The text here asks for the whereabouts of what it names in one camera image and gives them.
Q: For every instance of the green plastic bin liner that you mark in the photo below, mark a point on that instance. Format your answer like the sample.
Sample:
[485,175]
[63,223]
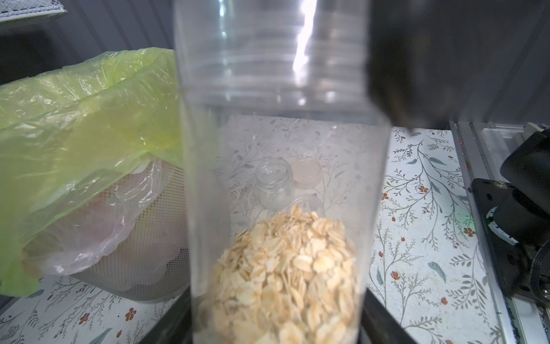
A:
[69,134]

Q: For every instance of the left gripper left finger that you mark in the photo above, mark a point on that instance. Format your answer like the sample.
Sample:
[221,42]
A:
[175,326]

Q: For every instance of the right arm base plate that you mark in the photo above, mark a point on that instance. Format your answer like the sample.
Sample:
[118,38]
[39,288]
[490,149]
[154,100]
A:
[517,231]

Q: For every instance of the white wire mesh basket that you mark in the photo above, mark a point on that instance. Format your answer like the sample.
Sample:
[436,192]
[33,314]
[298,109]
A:
[13,10]

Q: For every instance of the floral table mat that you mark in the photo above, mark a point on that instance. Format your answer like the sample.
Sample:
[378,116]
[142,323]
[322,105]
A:
[427,265]

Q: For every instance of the oatmeal jar with beige lid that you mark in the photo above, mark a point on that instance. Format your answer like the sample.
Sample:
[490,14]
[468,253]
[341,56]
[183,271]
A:
[274,184]

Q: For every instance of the glass oatmeal jar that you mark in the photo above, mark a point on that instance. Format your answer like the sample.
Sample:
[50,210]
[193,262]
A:
[308,203]
[296,278]

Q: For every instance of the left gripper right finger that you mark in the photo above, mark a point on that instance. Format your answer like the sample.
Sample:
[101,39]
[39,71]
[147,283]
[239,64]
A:
[377,325]

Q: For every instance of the grey trash bin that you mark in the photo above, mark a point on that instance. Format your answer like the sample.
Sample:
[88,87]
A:
[153,262]

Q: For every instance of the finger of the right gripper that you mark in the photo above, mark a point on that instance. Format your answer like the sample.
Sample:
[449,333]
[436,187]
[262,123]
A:
[424,56]

